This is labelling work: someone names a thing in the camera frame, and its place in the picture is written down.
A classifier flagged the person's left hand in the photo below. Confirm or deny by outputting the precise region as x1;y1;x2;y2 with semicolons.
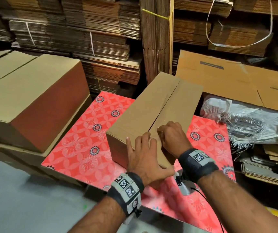
125;132;177;188

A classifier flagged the small brown cardboard box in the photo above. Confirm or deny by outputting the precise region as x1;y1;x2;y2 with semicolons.
105;71;204;171

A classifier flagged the yellow-tied cardboard bundle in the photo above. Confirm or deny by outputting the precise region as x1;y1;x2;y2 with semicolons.
138;0;176;86

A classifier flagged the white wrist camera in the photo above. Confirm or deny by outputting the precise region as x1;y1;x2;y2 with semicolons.
124;206;143;225
174;168;193;196

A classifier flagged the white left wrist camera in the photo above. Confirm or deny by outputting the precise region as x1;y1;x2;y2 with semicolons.
124;206;143;225

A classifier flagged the person's right forearm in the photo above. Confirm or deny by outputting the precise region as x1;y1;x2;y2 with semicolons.
196;170;278;233

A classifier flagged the black right wrist strap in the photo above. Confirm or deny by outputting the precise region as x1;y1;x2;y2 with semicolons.
177;147;220;184

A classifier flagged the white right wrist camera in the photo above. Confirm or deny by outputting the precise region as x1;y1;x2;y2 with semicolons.
174;168;193;196

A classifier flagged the wall of cardboard stacks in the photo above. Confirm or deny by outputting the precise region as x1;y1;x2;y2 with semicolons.
0;0;278;96

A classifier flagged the red patterned table cloth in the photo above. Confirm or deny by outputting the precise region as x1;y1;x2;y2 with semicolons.
40;90;237;233

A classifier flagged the white plastic strap loop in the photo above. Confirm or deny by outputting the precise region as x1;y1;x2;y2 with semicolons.
205;0;275;50

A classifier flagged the low pile of cardboard sheets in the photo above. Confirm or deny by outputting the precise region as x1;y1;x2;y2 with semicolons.
238;142;278;188

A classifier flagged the white woven sack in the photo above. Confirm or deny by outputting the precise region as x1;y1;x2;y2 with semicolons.
199;96;278;154

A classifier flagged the person's right hand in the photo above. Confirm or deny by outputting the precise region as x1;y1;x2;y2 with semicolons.
156;121;194;160

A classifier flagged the person's left forearm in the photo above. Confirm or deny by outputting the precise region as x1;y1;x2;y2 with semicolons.
68;196;126;233

